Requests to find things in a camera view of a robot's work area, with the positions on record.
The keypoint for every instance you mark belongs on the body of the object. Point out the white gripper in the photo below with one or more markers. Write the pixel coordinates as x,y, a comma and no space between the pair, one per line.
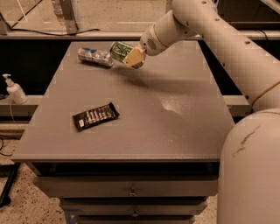
148,44

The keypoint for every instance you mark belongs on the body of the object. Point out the green soda can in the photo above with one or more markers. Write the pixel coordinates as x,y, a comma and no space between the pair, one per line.
119,50

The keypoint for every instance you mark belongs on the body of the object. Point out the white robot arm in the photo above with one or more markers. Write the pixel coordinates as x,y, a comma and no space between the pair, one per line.
249,176

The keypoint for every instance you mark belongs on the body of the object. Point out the silver blue redbull can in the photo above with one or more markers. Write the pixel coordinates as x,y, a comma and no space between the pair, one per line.
99,57

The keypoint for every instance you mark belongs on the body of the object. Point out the black snack bar wrapper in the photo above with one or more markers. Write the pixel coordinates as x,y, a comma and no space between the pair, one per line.
95,116

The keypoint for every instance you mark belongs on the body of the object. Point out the grey drawer cabinet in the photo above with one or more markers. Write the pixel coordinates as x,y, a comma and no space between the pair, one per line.
172,124

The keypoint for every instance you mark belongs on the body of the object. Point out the white pump soap bottle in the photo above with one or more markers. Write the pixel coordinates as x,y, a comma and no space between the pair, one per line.
15,91

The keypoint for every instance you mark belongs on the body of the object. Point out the top grey drawer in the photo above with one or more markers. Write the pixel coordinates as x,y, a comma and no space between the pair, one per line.
109,187

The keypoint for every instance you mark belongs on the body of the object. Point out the grey drawer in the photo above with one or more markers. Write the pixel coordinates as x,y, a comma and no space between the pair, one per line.
109,187
134,207

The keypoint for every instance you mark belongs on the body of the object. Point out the metal frame post left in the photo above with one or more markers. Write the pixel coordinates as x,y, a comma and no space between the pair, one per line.
68,14

